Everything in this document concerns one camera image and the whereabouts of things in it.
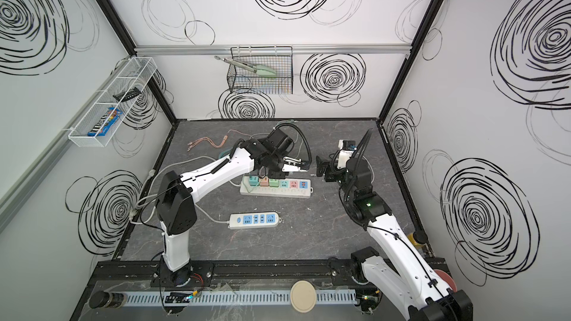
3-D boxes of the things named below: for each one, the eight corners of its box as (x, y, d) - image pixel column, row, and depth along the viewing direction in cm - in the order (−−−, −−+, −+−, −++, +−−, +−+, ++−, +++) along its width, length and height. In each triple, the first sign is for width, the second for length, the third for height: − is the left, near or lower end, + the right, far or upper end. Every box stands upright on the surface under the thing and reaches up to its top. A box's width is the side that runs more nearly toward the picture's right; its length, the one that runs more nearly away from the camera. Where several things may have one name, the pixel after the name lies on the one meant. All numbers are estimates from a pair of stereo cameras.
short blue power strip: (230, 229, 85) (228, 226, 83) (231, 217, 88) (229, 214, 86) (281, 224, 86) (281, 222, 84) (281, 212, 89) (280, 209, 87)
